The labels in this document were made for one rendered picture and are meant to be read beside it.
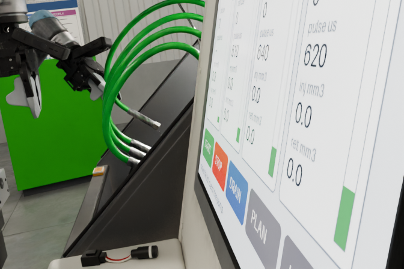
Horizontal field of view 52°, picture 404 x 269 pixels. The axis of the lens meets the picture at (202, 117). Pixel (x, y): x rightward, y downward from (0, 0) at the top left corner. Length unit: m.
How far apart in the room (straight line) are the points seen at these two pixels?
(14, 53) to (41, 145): 3.48
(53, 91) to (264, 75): 4.05
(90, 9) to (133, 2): 0.75
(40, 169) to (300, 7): 4.24
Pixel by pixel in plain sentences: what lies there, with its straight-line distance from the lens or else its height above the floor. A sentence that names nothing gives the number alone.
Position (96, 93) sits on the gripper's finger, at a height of 1.21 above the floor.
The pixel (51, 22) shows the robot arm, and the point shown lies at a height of 1.41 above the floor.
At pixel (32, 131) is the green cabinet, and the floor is 0.63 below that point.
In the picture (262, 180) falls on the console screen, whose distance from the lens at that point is 0.28.
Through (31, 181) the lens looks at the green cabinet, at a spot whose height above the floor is 0.15.
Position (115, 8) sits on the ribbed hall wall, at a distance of 7.55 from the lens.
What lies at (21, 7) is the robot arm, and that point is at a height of 1.42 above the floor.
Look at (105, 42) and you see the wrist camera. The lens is 1.16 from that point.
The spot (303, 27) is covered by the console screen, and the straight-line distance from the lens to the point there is 0.24.
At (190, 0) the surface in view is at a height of 1.41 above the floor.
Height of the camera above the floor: 1.31
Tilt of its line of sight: 11 degrees down
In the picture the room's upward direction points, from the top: 7 degrees counter-clockwise
